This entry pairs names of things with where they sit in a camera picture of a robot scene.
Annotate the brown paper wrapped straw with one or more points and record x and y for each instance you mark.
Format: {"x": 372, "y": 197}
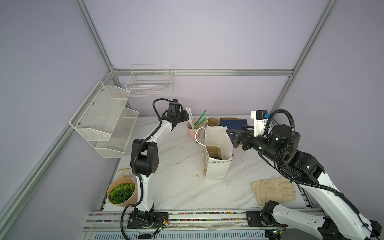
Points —
{"x": 201, "y": 123}

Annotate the pink metal straw bucket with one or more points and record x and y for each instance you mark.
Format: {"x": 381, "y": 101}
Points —
{"x": 192, "y": 133}

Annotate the brown pulp cup carrier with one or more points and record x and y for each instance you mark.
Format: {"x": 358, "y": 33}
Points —
{"x": 214, "y": 152}

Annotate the white mesh two-tier shelf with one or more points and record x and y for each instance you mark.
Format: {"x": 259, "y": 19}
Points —
{"x": 105, "y": 121}

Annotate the white wire basket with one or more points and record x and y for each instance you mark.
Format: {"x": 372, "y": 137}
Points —
{"x": 151, "y": 81}

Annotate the cartoon animal paper gift bag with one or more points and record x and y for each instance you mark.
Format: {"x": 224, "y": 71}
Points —
{"x": 215, "y": 170}

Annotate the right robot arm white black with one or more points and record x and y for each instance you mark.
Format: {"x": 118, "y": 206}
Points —
{"x": 343, "y": 221}

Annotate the cardboard box of blue napkins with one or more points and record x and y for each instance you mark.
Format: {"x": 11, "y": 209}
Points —
{"x": 233, "y": 123}

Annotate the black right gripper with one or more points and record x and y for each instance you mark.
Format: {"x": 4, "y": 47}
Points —
{"x": 245, "y": 134}

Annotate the white wrapped straw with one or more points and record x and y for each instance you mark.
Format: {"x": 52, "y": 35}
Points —
{"x": 191, "y": 121}

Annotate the beige cloth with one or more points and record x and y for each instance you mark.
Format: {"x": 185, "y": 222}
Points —
{"x": 279, "y": 190}

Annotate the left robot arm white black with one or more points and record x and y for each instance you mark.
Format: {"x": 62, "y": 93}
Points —
{"x": 145, "y": 157}

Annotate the green wrapped straw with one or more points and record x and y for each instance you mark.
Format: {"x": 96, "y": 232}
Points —
{"x": 199, "y": 120}

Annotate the stacked brown pulp cup carriers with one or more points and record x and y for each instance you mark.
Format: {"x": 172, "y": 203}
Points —
{"x": 213, "y": 122}

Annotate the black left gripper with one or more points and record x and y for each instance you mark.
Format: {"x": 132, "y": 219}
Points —
{"x": 185, "y": 115}

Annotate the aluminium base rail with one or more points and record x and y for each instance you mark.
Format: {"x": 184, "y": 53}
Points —
{"x": 180, "y": 225}

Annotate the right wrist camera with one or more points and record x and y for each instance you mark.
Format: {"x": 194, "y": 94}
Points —
{"x": 260, "y": 118}

